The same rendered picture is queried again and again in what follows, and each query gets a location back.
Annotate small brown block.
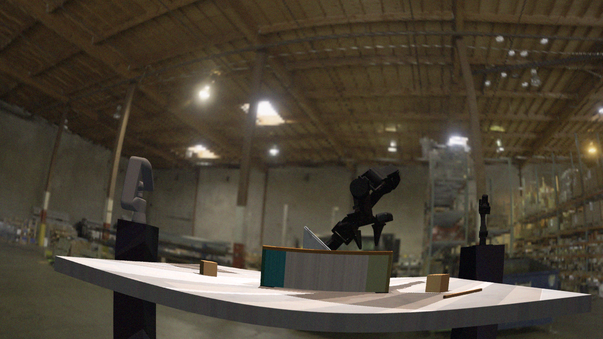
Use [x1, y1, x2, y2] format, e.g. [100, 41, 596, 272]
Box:
[199, 260, 218, 277]

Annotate brown cardboard box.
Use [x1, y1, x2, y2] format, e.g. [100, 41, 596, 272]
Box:
[425, 274, 450, 293]

